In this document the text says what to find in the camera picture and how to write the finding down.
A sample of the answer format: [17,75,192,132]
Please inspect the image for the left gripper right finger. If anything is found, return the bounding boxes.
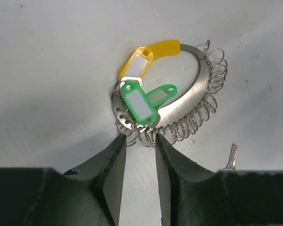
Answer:
[155,134,283,226]

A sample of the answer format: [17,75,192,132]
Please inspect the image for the metal keyring with yellow handle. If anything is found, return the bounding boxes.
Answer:
[110,40,228,147]

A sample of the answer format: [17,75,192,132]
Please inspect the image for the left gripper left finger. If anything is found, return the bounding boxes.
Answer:
[0,134,127,226]

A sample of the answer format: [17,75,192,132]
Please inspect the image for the green tag key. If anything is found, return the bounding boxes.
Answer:
[120,80,161,128]
[146,84,177,107]

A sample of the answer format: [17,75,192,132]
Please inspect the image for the yellow tag key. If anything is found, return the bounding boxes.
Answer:
[118,46,154,81]

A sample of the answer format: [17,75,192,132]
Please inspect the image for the red tag key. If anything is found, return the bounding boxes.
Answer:
[222,143,237,171]

